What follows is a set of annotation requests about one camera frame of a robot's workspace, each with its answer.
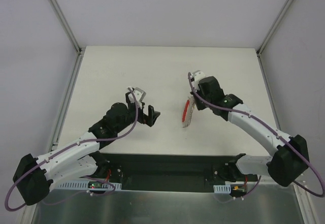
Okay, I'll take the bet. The aluminium side rail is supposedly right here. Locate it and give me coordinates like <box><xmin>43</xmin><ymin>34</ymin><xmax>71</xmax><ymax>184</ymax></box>
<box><xmin>257</xmin><ymin>55</ymin><xmax>281</xmax><ymax>131</ymax></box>
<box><xmin>45</xmin><ymin>48</ymin><xmax>85</xmax><ymax>153</ymax></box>

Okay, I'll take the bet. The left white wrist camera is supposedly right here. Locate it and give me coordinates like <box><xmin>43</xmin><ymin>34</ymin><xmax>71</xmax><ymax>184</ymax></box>
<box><xmin>127</xmin><ymin>86</ymin><xmax>146</xmax><ymax>103</ymax></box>

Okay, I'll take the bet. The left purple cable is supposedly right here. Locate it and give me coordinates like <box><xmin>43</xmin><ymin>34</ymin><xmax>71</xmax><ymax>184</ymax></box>
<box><xmin>5</xmin><ymin>88</ymin><xmax>140</xmax><ymax>212</ymax></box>

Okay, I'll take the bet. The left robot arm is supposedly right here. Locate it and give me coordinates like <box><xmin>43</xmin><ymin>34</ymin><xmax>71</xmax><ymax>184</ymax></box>
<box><xmin>10</xmin><ymin>87</ymin><xmax>160</xmax><ymax>206</ymax></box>

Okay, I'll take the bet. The right white cable duct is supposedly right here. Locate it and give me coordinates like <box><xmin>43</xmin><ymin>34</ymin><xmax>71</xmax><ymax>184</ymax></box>
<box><xmin>213</xmin><ymin>184</ymin><xmax>232</xmax><ymax>194</ymax></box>

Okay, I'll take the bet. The aluminium frame post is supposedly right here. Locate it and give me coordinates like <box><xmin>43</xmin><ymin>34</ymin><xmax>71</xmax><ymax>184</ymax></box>
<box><xmin>48</xmin><ymin>0</ymin><xmax>83</xmax><ymax>55</ymax></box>
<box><xmin>256</xmin><ymin>0</ymin><xmax>295</xmax><ymax>57</ymax></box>

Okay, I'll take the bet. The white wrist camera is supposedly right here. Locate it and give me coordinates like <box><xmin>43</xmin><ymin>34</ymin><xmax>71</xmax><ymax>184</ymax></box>
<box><xmin>190</xmin><ymin>70</ymin><xmax>206</xmax><ymax>89</ymax></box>
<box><xmin>127</xmin><ymin>86</ymin><xmax>146</xmax><ymax>103</ymax></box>

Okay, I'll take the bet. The left white cable duct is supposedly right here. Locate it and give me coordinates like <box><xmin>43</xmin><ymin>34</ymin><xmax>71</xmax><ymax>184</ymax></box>
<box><xmin>56</xmin><ymin>180</ymin><xmax>122</xmax><ymax>191</ymax></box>

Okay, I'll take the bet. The right aluminium frame post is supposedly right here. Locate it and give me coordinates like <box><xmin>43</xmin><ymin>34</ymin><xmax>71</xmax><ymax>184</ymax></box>
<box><xmin>256</xmin><ymin>0</ymin><xmax>295</xmax><ymax>57</ymax></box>

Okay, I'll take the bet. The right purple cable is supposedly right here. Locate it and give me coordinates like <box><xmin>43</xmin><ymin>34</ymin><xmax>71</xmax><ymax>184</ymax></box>
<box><xmin>187</xmin><ymin>72</ymin><xmax>323</xmax><ymax>202</ymax></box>

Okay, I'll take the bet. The keyring holder with rings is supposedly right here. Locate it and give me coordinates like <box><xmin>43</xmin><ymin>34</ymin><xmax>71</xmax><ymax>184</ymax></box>
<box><xmin>181</xmin><ymin>95</ymin><xmax>195</xmax><ymax>128</ymax></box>

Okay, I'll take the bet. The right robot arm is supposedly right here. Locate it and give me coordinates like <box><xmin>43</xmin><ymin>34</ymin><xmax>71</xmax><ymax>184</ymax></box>
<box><xmin>188</xmin><ymin>71</ymin><xmax>309</xmax><ymax>187</ymax></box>

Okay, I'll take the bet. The left aluminium side rail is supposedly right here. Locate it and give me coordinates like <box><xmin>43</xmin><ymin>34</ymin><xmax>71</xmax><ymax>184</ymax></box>
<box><xmin>45</xmin><ymin>48</ymin><xmax>85</xmax><ymax>153</ymax></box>

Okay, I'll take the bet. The right aluminium side rail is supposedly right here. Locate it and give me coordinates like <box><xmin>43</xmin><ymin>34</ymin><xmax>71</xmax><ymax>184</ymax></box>
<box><xmin>257</xmin><ymin>55</ymin><xmax>281</xmax><ymax>131</ymax></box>

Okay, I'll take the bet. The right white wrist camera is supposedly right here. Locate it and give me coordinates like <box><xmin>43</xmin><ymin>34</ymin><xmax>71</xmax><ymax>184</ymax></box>
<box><xmin>190</xmin><ymin>70</ymin><xmax>206</xmax><ymax>89</ymax></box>

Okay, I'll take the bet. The white cable duct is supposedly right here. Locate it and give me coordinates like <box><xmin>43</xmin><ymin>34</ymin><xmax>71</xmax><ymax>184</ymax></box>
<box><xmin>56</xmin><ymin>180</ymin><xmax>122</xmax><ymax>191</ymax></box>
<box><xmin>213</xmin><ymin>184</ymin><xmax>232</xmax><ymax>194</ymax></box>

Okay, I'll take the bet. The purple cable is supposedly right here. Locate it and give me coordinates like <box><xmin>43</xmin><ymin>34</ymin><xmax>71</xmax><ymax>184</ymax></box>
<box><xmin>187</xmin><ymin>72</ymin><xmax>323</xmax><ymax>202</ymax></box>
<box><xmin>5</xmin><ymin>88</ymin><xmax>140</xmax><ymax>212</ymax></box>

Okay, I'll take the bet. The left aluminium frame post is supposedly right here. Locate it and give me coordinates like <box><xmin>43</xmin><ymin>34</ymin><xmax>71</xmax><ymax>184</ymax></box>
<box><xmin>48</xmin><ymin>0</ymin><xmax>83</xmax><ymax>55</ymax></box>

